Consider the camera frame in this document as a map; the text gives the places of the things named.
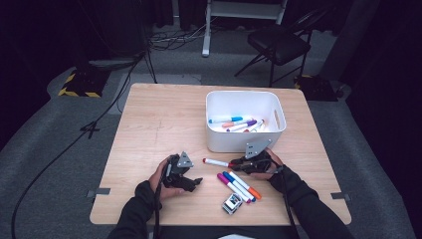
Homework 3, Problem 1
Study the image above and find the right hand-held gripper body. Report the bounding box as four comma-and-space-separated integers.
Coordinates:
244, 138, 275, 174

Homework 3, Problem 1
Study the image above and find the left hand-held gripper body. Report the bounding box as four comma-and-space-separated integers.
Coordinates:
161, 151, 194, 191

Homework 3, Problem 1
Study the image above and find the dark blue marker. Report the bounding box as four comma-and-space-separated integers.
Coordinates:
222, 170, 257, 203

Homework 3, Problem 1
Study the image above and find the magenta marker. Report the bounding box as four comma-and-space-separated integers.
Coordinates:
217, 172, 252, 204

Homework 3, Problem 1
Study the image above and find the white plastic bin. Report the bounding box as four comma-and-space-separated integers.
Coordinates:
205, 90, 287, 153

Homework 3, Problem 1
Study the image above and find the red marker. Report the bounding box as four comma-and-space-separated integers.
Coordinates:
202, 157, 235, 168

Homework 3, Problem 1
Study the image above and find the orange marker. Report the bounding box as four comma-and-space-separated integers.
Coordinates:
228, 170, 263, 201

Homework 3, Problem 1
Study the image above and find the purple marker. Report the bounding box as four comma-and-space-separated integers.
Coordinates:
226, 119, 258, 132

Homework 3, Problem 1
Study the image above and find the salmon marker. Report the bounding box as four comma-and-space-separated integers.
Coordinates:
221, 119, 245, 128

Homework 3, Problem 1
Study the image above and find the person's right hand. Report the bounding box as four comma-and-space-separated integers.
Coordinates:
255, 147, 286, 181

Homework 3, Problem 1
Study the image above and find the person's left hand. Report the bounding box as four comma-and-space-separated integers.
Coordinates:
147, 157, 185, 200

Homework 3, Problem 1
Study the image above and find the small white toy box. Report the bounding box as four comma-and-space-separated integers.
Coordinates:
221, 193, 244, 216

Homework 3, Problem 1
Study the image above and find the black floor base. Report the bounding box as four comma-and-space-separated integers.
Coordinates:
293, 74, 339, 103

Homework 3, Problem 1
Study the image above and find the black folding chair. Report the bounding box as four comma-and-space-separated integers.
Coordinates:
233, 8, 327, 88

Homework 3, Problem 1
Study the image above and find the grey round stand base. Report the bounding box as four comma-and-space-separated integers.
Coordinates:
88, 57, 138, 72

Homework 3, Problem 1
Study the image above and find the black yellow striped base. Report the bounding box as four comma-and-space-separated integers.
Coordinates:
58, 68, 110, 99

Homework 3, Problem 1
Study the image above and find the white metal stand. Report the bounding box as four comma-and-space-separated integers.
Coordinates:
201, 0, 289, 58

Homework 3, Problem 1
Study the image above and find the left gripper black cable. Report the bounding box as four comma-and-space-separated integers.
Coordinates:
152, 162, 173, 239

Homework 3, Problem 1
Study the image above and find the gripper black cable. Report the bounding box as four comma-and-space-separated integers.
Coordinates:
275, 165, 302, 239
152, 162, 173, 239

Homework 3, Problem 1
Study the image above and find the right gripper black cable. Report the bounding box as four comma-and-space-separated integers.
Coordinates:
275, 165, 302, 239

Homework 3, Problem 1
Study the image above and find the long black floor cable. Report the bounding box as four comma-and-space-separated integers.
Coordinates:
9, 49, 148, 239

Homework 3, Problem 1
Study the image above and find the bundle of floor cables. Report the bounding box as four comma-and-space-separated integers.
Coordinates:
147, 23, 213, 53

